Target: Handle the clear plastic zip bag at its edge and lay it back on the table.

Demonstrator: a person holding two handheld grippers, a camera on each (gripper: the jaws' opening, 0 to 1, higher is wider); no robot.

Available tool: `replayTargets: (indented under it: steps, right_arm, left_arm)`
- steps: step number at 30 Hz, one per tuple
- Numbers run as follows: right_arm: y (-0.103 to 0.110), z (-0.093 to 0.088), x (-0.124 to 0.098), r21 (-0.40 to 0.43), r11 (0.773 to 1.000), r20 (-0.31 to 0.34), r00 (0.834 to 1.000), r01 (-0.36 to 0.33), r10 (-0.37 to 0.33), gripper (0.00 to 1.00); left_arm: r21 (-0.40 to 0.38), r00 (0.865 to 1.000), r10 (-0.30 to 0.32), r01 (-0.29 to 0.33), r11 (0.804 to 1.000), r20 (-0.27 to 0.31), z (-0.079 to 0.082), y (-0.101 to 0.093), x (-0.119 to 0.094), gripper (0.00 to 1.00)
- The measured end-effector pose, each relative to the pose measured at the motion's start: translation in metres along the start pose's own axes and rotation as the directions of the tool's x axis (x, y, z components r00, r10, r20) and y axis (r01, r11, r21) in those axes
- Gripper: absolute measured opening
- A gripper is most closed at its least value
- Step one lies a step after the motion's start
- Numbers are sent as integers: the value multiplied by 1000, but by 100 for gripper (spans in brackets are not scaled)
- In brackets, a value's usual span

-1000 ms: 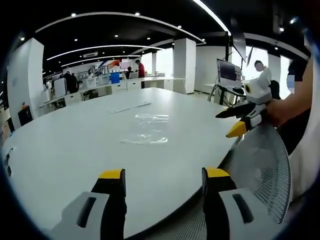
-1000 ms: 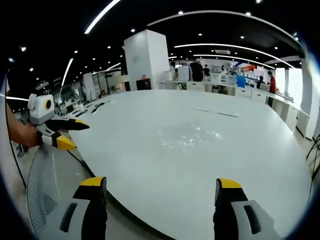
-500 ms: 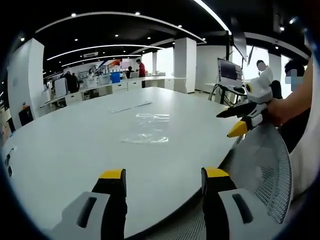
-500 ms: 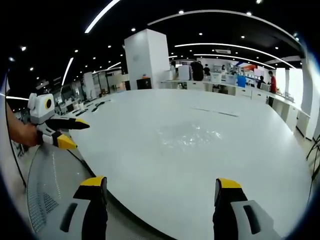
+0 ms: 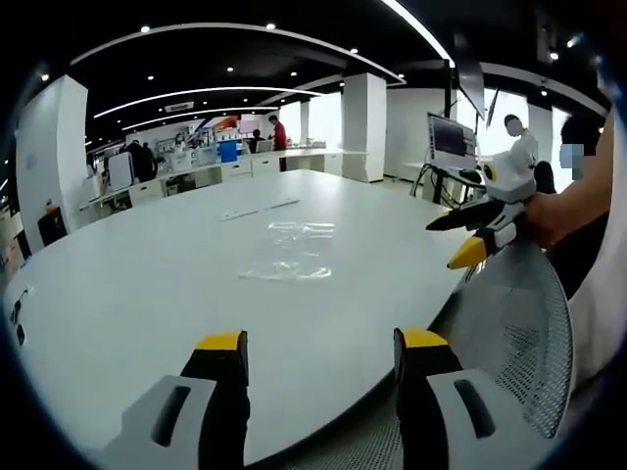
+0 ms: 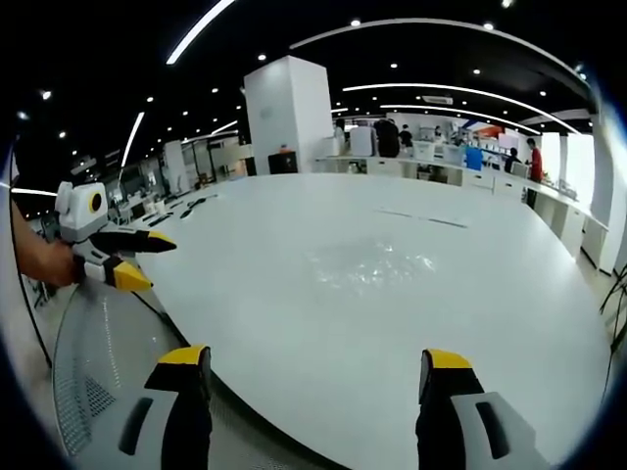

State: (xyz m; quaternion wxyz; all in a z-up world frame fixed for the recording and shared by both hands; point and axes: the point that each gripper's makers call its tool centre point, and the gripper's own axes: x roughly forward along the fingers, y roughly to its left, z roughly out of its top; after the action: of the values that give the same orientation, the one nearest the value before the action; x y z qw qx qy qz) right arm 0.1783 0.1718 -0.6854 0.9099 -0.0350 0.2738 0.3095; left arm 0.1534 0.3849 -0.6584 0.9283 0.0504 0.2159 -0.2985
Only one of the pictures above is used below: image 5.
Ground narrow food packaging bag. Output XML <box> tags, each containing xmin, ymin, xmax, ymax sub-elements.
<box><xmin>218</xmin><ymin>197</ymin><xmax>301</xmax><ymax>222</ymax></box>

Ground long white counter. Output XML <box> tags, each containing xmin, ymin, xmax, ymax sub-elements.
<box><xmin>80</xmin><ymin>145</ymin><xmax>368</xmax><ymax>212</ymax></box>

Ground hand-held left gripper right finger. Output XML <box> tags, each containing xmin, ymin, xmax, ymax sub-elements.
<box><xmin>393</xmin><ymin>326</ymin><xmax>543</xmax><ymax>470</ymax></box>

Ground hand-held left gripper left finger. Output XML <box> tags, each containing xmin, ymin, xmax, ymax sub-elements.
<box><xmin>99</xmin><ymin>330</ymin><xmax>252</xmax><ymax>470</ymax></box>

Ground black office chair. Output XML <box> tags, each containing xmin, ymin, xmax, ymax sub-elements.
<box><xmin>36</xmin><ymin>199</ymin><xmax>69</xmax><ymax>248</ymax></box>

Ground dark hanging screen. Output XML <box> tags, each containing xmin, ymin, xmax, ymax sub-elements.
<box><xmin>456</xmin><ymin>59</ymin><xmax>487</xmax><ymax>118</ymax></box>

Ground computer monitor on stand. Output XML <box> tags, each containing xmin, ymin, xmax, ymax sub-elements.
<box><xmin>426</xmin><ymin>112</ymin><xmax>478</xmax><ymax>166</ymax></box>

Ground grey mesh office chair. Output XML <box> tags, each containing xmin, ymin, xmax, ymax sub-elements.
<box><xmin>283</xmin><ymin>238</ymin><xmax>575</xmax><ymax>470</ymax></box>

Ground white box appliance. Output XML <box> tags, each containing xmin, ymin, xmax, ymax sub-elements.
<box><xmin>107</xmin><ymin>151</ymin><xmax>134</xmax><ymax>191</ymax></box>

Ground black cable with plug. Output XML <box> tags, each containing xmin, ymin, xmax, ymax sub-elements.
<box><xmin>8</xmin><ymin>287</ymin><xmax>31</xmax><ymax>346</ymax></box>

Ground person's dark trousers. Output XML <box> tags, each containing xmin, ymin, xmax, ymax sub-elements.
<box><xmin>548</xmin><ymin>211</ymin><xmax>612</xmax><ymax>301</ymax></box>

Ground person's right hand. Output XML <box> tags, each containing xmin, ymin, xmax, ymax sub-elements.
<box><xmin>522</xmin><ymin>190</ymin><xmax>577</xmax><ymax>249</ymax></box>

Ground clear food packaging bag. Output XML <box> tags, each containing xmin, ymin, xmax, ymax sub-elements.
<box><xmin>266</xmin><ymin>220</ymin><xmax>336</xmax><ymax>242</ymax></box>
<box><xmin>238</xmin><ymin>238</ymin><xmax>333</xmax><ymax>282</ymax></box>

